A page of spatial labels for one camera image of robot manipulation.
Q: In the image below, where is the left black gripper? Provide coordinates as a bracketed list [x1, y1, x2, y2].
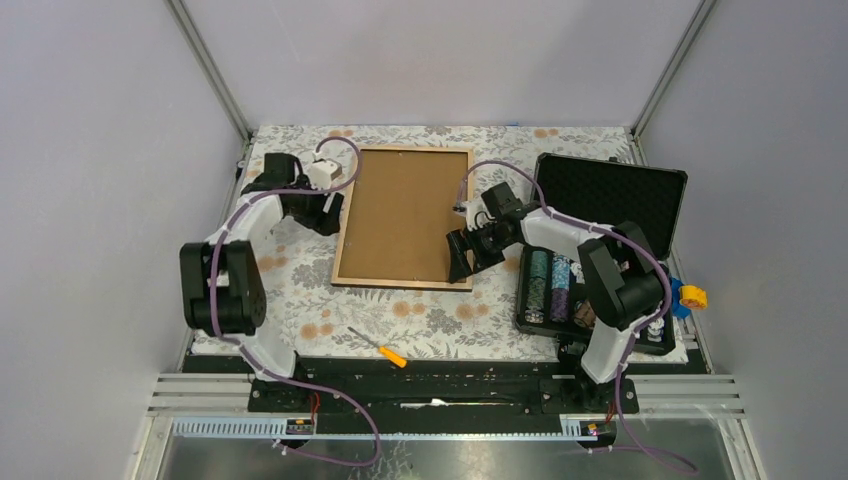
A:
[287, 173, 342, 235]

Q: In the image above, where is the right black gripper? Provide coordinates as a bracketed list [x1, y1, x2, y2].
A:
[447, 223, 515, 284]

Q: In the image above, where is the black picture frame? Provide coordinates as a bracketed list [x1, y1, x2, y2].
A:
[330, 146, 474, 292]

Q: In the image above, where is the orange handled screwdriver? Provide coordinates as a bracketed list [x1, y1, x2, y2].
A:
[347, 326, 408, 369]

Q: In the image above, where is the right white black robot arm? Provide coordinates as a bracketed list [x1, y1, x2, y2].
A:
[446, 183, 671, 412]

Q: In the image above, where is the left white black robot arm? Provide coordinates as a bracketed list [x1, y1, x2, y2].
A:
[179, 153, 344, 411]

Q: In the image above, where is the black poker chip case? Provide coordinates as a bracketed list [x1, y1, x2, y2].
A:
[515, 153, 688, 346]

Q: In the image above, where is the yellow blue tape dispenser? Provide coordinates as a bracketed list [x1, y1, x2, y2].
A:
[670, 277, 708, 319]

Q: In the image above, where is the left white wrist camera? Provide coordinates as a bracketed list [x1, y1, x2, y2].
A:
[307, 152, 344, 190]

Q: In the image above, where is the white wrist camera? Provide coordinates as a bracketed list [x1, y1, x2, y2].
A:
[307, 152, 344, 190]
[453, 198, 492, 231]

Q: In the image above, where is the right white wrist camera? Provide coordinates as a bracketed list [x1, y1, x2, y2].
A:
[453, 198, 492, 231]

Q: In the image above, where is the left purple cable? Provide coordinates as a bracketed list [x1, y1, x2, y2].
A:
[207, 136, 384, 469]

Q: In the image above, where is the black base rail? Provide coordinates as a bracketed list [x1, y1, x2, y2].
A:
[182, 354, 707, 436]

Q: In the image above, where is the grey slotted cable duct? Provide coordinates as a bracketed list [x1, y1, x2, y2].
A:
[170, 414, 605, 441]

